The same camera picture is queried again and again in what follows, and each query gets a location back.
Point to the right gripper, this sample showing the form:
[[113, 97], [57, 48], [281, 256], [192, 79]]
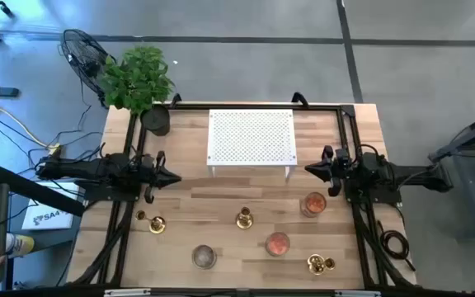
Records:
[[338, 175]]

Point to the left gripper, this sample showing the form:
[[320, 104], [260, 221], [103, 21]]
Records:
[[151, 181]]

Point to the orange candle tin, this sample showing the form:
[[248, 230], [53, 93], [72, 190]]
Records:
[[315, 203], [278, 243]]

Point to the brass candlestick holder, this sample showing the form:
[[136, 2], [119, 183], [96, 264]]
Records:
[[157, 224], [244, 222], [316, 265]]

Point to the silver candle tin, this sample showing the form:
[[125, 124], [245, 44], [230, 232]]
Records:
[[204, 256]]

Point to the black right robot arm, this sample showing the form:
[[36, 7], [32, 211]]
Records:
[[410, 173]]

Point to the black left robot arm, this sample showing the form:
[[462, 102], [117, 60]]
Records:
[[97, 169]]

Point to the white perforated metal shelf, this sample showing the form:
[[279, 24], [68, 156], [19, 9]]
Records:
[[252, 136]]

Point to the green potted plant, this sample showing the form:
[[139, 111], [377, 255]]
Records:
[[138, 78]]

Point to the white printed box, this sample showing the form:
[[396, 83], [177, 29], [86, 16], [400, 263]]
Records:
[[48, 216]]

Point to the black desk bar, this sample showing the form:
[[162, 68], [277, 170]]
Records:
[[35, 189]]

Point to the black floor fan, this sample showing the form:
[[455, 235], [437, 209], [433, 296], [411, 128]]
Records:
[[83, 57]]

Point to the grey metal cart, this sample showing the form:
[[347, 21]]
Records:
[[468, 136]]

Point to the yellow spray can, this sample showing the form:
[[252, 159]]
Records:
[[21, 245]]

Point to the black stand foot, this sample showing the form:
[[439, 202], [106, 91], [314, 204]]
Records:
[[10, 92]]

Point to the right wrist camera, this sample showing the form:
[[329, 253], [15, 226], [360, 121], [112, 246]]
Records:
[[342, 156]]

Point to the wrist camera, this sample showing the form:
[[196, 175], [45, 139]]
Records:
[[144, 161], [342, 156]]

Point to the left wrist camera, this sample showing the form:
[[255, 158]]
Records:
[[144, 161]]

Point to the black aluminium table frame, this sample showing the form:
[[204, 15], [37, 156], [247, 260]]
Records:
[[192, 106]]

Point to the silver metal bracket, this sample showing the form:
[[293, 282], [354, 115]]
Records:
[[357, 293], [126, 293]]

